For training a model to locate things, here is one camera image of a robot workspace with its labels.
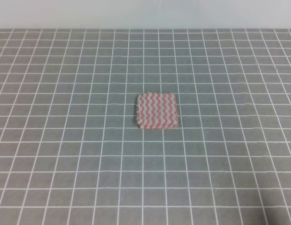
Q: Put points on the pink white wavy striped towel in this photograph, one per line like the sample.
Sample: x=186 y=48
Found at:
x=157 y=111

